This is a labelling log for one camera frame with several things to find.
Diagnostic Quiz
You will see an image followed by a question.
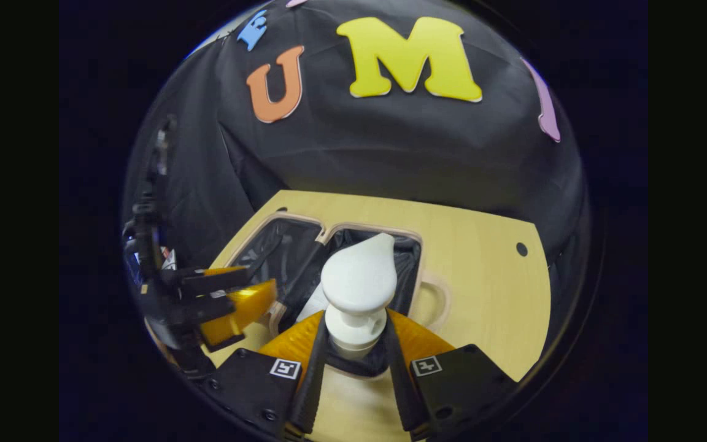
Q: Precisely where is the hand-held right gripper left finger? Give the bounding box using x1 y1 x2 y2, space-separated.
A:
191 310 330 440

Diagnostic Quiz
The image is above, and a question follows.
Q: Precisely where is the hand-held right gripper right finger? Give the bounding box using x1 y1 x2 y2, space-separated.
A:
384 309 517 442

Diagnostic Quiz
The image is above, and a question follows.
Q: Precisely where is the white squeeze tube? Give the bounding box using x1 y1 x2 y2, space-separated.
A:
295 279 330 324

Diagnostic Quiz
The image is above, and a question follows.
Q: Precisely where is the pink suitcase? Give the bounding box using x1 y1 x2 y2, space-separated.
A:
222 211 450 376

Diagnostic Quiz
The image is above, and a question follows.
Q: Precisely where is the white pump bottle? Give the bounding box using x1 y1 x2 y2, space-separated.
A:
320 233 400 400

